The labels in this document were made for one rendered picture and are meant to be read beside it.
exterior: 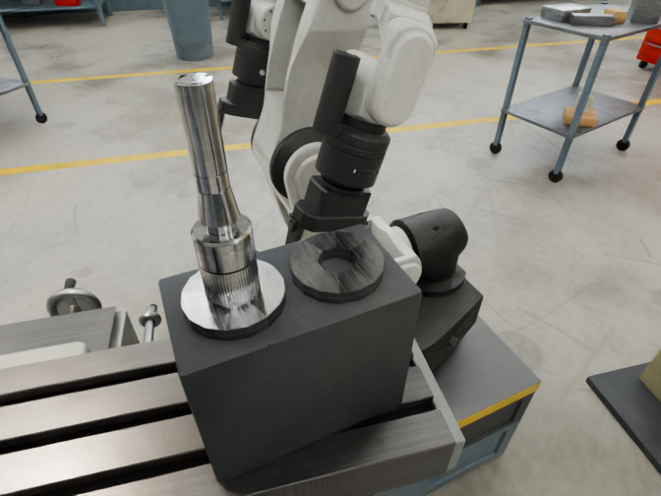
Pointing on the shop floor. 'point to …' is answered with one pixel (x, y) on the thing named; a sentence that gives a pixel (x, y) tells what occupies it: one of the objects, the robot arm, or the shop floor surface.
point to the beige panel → (634, 403)
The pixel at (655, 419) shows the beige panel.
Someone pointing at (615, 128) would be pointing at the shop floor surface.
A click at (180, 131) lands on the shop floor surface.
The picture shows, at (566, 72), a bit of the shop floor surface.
